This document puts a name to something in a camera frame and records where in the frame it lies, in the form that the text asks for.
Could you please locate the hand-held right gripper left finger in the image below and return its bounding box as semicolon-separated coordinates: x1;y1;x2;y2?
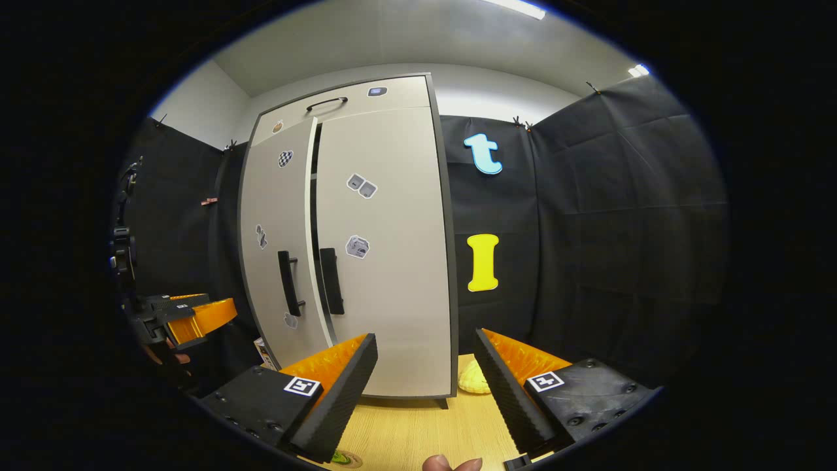
199;332;380;464

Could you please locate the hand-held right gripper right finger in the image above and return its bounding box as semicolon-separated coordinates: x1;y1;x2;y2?
474;328;657;459

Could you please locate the grey cabinet door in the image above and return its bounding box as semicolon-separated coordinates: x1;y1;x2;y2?
316;105;455;398
240;118;331;370

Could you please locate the grey cabinet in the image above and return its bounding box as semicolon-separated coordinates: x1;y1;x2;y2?
237;72;460;410

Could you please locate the grey cabinet drawer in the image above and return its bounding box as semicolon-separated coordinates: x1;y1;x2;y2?
252;75;432;148

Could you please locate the yellow sponge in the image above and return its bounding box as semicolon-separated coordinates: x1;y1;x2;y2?
458;358;492;395

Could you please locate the small printed box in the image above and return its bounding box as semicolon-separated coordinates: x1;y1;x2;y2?
254;337;279;370

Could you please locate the long ceiling light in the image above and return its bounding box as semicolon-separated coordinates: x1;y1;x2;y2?
481;0;547;20

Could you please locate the black left door handle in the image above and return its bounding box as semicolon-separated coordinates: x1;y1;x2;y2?
277;251;306;317

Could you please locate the black door handle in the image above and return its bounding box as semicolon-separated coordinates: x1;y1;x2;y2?
319;247;345;315
277;251;306;317

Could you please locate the black right door handle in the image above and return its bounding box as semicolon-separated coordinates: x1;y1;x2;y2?
319;247;345;315

